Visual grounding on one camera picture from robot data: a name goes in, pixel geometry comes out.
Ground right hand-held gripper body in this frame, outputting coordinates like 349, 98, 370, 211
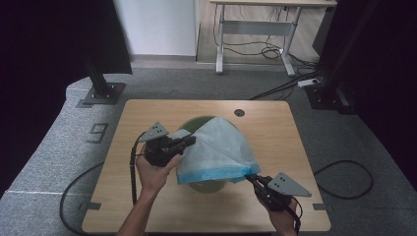
255, 171, 313, 212

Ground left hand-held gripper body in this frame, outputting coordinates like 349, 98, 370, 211
137, 121, 185, 168

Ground green plastic bin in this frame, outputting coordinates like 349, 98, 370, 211
176, 114, 240, 195

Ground white plastic bag blue strip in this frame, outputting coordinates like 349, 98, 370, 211
168, 115, 263, 186

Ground person's left hand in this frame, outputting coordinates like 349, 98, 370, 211
135, 152, 183, 197

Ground person's right hand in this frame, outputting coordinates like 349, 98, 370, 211
257, 194, 299, 236

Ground black metal stand square base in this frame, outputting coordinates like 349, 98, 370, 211
304, 0, 382, 115
81, 53, 128, 107

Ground white power strip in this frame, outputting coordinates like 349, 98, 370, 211
297, 78, 321, 89

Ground white-legged wooden desk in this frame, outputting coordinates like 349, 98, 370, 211
208, 0, 338, 78

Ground dark curtain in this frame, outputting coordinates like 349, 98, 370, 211
0, 0, 133, 200
318, 0, 417, 185

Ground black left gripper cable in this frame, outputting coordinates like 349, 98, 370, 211
59, 132, 148, 236

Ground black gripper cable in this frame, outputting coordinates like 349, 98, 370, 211
284, 159, 375, 236
59, 132, 148, 236

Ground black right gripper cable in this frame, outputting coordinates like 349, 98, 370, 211
284, 159, 375, 236

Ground black cable bundle on floor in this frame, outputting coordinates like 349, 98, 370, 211
248, 55, 326, 101

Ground black cables under desk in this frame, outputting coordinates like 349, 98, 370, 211
212, 4, 296, 61

